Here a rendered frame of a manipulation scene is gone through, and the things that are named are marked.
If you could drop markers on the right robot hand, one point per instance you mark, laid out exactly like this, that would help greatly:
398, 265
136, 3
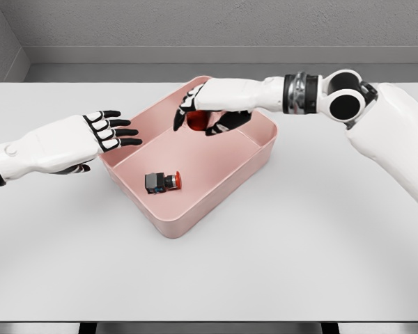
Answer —
223, 95

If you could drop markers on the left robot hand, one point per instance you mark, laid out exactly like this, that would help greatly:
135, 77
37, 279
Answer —
66, 139

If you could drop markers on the red-capped industrial switch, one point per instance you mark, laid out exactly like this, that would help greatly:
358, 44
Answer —
197, 120

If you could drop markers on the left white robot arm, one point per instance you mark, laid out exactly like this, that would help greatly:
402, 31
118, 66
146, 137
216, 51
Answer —
7, 160

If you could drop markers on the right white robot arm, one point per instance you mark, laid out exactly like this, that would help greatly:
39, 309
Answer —
369, 115

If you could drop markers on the pink plastic basket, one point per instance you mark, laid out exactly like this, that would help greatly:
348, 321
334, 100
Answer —
191, 163

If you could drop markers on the grey industrial switch red button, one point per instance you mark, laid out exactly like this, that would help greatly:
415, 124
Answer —
162, 182

